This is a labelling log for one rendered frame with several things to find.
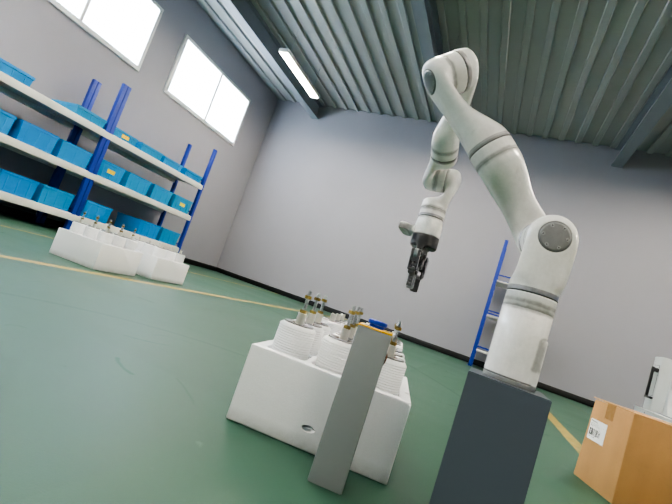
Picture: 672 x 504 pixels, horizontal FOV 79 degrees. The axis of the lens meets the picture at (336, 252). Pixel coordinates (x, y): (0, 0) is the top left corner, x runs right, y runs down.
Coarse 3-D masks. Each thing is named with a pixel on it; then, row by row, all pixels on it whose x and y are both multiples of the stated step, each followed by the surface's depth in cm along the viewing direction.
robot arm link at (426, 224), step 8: (424, 216) 112; (432, 216) 111; (400, 224) 112; (408, 224) 112; (416, 224) 113; (424, 224) 111; (432, 224) 110; (440, 224) 112; (408, 232) 116; (424, 232) 110; (432, 232) 110; (440, 232) 112
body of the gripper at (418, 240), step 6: (414, 234) 112; (420, 234) 111; (426, 234) 110; (414, 240) 111; (420, 240) 110; (426, 240) 110; (432, 240) 110; (438, 240) 112; (414, 246) 114; (420, 246) 110; (426, 246) 111; (432, 246) 110; (426, 252) 114; (420, 258) 110
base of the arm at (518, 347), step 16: (512, 304) 77; (528, 304) 75; (544, 304) 75; (512, 320) 76; (528, 320) 75; (544, 320) 75; (496, 336) 78; (512, 336) 75; (528, 336) 74; (544, 336) 75; (496, 352) 77; (512, 352) 75; (528, 352) 74; (544, 352) 74; (496, 368) 76; (512, 368) 74; (528, 368) 74; (512, 384) 74; (528, 384) 74
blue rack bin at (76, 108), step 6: (60, 102) 467; (66, 102) 464; (72, 108) 460; (78, 108) 457; (84, 108) 463; (78, 114) 460; (84, 114) 465; (90, 114) 471; (90, 120) 474; (96, 120) 479; (102, 120) 485; (102, 126) 488
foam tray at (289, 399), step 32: (256, 352) 96; (256, 384) 95; (288, 384) 94; (320, 384) 93; (256, 416) 94; (288, 416) 93; (320, 416) 92; (384, 416) 90; (384, 448) 89; (384, 480) 88
